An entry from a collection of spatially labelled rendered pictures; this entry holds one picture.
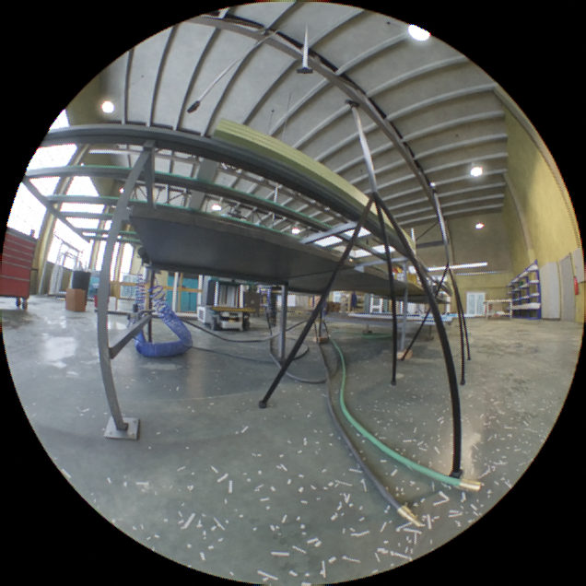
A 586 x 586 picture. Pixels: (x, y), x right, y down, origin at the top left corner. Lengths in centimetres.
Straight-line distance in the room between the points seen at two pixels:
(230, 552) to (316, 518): 16
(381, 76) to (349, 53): 147
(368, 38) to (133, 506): 868
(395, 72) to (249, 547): 913
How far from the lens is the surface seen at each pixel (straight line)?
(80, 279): 517
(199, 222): 49
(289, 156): 69
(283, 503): 44
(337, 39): 813
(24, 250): 348
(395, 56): 860
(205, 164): 76
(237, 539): 40
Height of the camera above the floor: 38
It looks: 4 degrees up
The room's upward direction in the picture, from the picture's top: 3 degrees clockwise
